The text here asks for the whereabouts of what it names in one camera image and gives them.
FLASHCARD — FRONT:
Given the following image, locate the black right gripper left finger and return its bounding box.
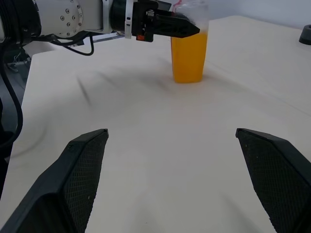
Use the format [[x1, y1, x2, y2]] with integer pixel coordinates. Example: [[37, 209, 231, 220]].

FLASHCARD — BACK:
[[0, 128, 109, 233]]

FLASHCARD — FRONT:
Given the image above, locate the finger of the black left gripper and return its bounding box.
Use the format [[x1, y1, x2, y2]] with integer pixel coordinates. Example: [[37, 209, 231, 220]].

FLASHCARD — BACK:
[[154, 14, 201, 39], [157, 0, 172, 12]]

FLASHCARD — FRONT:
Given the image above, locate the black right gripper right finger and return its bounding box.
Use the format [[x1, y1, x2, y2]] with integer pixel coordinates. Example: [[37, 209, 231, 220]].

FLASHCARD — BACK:
[[235, 128, 311, 233]]

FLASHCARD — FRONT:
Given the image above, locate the clear bottle with orange drink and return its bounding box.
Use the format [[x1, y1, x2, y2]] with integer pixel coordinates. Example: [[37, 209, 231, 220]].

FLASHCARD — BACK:
[[171, 7, 210, 84]]

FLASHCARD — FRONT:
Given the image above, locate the black round ribbed lid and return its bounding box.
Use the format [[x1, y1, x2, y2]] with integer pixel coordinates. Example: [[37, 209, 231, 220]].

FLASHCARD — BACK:
[[298, 24, 311, 46]]

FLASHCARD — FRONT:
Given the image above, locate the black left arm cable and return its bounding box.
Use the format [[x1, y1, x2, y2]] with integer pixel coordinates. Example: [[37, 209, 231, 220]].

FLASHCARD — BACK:
[[31, 33, 95, 57]]

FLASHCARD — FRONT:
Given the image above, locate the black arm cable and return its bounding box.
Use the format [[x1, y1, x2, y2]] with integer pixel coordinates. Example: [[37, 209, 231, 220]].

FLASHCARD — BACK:
[[0, 45, 24, 149], [31, 33, 95, 57]]

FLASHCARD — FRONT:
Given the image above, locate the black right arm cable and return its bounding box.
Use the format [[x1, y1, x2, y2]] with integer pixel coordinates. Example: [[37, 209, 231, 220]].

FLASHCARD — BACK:
[[0, 45, 24, 149]]

